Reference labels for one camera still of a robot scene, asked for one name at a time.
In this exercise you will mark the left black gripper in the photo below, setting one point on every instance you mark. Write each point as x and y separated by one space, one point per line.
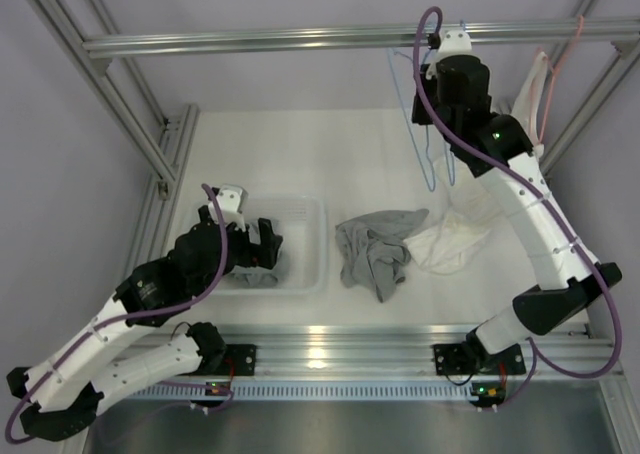
262 254

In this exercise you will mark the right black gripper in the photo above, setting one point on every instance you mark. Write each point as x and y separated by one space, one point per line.
418 115

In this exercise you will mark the grey tank top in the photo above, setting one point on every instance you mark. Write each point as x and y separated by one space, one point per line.
373 249
262 278

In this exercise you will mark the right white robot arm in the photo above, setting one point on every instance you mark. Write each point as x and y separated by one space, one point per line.
452 95

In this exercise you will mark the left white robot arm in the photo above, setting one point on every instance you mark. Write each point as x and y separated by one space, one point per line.
65 394

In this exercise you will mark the white tank top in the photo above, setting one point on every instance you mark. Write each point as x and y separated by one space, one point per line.
449 245

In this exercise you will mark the white plastic basket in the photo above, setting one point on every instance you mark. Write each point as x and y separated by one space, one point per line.
302 222

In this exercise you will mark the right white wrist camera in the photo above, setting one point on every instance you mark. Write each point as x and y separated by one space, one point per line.
452 43

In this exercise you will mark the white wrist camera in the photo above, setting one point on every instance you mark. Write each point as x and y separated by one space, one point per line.
452 43
230 200

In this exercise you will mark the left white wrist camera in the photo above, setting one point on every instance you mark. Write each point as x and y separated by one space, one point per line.
230 200

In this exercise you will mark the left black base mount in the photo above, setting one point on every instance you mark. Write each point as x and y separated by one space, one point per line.
239 360

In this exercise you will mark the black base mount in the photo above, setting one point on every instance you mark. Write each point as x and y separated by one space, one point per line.
239 360
455 359

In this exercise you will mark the pink wire hanger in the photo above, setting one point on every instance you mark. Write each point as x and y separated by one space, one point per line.
555 70

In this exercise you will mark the right aluminium frame post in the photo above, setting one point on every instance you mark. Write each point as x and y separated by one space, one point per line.
625 56

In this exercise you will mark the aluminium frame post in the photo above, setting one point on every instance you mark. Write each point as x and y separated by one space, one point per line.
625 56
58 19

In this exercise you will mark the left aluminium frame post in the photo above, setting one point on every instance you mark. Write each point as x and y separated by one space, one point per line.
58 19

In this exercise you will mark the aluminium top rail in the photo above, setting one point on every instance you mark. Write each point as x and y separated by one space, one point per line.
358 37

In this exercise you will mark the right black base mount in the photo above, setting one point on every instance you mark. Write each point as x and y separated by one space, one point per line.
455 359

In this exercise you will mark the white slotted cable duct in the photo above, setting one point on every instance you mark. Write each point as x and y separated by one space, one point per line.
251 390

